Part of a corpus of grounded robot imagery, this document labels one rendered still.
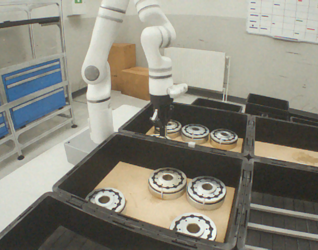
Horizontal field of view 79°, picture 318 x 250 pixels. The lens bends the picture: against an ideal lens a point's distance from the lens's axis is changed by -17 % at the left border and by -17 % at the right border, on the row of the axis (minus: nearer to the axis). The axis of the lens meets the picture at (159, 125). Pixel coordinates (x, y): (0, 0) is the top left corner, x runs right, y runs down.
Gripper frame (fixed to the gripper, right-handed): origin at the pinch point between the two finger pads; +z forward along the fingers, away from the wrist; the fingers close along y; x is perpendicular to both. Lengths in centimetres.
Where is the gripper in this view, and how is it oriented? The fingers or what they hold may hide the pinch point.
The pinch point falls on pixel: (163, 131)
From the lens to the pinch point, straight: 78.4
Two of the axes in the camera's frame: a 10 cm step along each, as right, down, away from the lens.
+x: 8.8, 1.8, -4.5
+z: 0.5, 8.9, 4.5
